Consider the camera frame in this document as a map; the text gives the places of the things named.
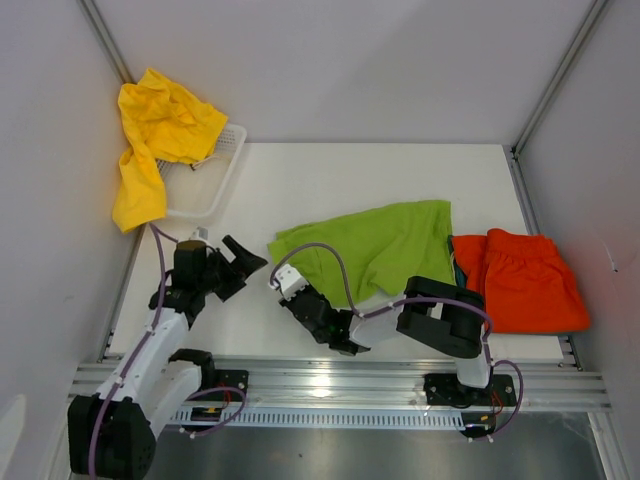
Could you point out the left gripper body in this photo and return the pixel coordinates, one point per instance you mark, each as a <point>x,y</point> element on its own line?
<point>221,276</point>

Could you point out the lime green shorts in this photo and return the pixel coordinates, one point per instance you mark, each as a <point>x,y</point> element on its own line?
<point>381,248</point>

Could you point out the yellow shorts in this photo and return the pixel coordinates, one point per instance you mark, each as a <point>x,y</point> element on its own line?
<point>162,121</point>

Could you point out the aluminium frame post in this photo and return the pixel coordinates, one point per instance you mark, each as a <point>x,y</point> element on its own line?
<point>105,40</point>
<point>578,44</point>

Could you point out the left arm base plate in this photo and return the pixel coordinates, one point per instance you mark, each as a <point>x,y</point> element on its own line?
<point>229,378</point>

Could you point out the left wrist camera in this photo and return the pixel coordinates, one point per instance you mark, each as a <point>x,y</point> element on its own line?
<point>197,235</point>

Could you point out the right aluminium frame post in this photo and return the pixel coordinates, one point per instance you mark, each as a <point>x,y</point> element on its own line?
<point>578,44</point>

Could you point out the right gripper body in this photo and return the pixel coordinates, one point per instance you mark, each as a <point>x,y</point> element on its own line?
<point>307,289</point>

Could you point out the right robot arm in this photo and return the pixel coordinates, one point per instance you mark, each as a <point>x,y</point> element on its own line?
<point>449,319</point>

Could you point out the orange shorts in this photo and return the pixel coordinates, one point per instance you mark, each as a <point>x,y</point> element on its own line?
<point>527,286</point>

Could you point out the left aluminium frame post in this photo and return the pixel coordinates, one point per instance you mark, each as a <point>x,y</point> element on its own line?
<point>105,40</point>

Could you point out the white plastic basket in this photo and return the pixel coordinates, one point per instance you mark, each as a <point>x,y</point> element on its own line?
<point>194,191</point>

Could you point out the teal green shorts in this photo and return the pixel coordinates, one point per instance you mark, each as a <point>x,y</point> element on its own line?
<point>457,270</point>

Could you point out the aluminium mounting rail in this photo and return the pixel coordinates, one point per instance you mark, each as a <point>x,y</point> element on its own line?
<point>398,385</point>

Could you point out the slotted cable duct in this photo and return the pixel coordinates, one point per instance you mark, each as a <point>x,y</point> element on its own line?
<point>333,418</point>

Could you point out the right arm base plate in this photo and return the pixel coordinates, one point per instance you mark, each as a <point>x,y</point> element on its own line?
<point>444,389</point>

